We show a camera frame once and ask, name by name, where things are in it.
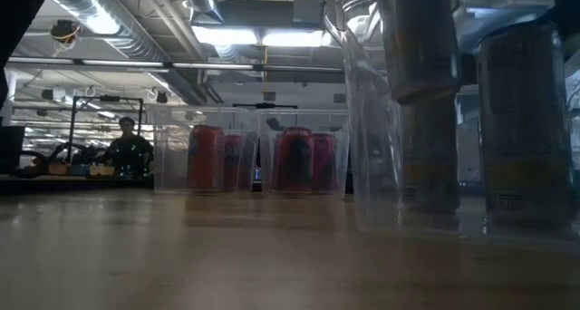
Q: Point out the red Coca-Cola can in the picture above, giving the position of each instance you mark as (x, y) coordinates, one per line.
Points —
(294, 135)
(325, 165)

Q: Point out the clear plastic bin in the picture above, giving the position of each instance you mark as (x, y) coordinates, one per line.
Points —
(266, 165)
(371, 165)
(172, 165)

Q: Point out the red Fanta can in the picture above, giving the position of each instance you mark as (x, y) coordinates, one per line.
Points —
(206, 160)
(234, 165)

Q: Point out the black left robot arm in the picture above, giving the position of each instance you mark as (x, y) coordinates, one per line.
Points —
(18, 29)

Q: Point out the bright ceiling light panel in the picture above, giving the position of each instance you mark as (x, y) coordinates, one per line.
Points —
(292, 39)
(224, 35)

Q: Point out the long grey ceiling pipe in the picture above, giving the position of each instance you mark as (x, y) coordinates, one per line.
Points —
(204, 66)

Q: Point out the grey ceiling unit box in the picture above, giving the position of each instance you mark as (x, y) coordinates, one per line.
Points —
(308, 11)

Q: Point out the person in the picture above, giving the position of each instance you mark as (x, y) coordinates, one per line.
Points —
(129, 151)

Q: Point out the yellow box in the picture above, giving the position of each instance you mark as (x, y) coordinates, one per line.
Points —
(102, 170)

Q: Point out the dark background workbench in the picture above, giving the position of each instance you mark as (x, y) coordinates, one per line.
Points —
(54, 183)

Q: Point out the silver ventilation duct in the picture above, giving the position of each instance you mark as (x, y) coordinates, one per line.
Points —
(136, 42)
(204, 2)

